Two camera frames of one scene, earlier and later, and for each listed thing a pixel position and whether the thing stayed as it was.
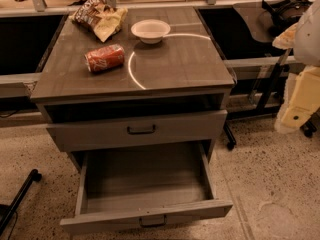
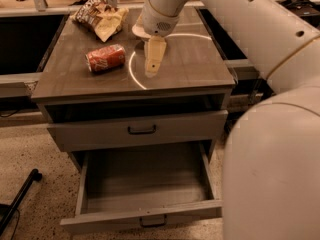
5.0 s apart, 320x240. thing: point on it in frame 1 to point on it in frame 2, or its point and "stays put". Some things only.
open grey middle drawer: x=146 y=186 stays put
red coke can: x=105 y=58 stays put
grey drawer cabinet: x=139 y=96 stays put
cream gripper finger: x=301 y=100 to x=154 y=47
